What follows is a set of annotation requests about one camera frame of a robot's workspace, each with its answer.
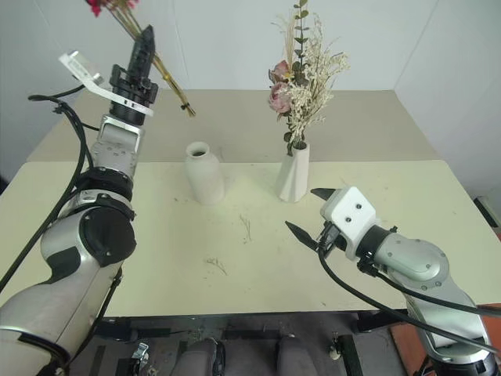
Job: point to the red dried flower bouquet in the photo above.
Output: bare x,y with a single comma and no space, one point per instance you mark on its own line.
181,98

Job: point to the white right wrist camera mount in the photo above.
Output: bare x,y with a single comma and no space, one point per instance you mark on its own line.
350,213

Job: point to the silver caster wheel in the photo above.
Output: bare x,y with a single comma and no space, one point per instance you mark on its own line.
139,352
334,348

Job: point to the black metal object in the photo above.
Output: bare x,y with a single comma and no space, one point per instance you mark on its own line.
487,209

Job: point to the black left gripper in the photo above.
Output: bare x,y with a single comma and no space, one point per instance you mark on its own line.
133,88

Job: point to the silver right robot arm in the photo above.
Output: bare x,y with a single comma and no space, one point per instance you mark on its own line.
415,258

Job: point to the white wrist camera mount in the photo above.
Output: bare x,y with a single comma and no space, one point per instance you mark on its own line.
350,213
81,65

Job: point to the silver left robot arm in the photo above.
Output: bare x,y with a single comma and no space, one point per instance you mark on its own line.
70,282

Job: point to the white twisted vase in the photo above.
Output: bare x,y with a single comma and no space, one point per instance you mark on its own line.
293,180

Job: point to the white round bottle vase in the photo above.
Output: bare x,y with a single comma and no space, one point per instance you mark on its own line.
205,176

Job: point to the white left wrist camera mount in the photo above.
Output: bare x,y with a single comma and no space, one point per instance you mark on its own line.
81,65

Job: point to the dried twig scrap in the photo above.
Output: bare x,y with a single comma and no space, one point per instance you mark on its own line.
219,266
247,226

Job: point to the black table frame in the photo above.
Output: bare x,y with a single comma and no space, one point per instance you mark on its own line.
375,319

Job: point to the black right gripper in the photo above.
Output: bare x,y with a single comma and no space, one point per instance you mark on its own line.
329,236

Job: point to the pink and white flower bouquet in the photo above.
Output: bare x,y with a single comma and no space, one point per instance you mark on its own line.
299,102

